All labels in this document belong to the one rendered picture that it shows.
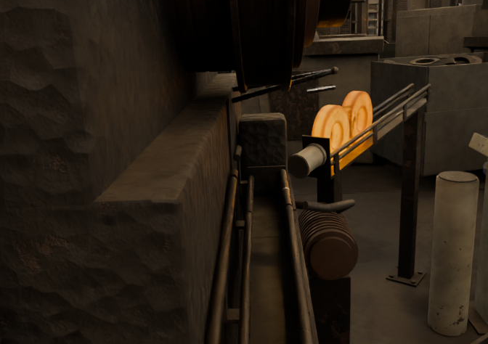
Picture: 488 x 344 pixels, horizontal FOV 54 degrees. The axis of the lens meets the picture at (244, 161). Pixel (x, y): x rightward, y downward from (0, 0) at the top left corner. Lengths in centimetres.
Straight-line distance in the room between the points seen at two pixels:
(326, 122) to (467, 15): 359
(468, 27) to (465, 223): 325
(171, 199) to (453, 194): 129
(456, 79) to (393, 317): 158
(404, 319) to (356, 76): 200
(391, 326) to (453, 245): 36
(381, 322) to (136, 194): 151
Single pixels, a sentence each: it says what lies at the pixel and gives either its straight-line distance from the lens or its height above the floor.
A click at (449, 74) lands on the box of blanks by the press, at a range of 294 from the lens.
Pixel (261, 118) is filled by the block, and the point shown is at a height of 80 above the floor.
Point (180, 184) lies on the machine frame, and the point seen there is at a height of 87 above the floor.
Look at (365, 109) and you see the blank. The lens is 140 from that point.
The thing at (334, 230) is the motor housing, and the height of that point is 53.
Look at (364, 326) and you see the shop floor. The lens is 175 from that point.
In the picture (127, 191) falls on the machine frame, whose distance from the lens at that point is 34.
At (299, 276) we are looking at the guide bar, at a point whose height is 70.
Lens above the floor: 97
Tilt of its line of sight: 15 degrees down
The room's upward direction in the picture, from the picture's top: 3 degrees counter-clockwise
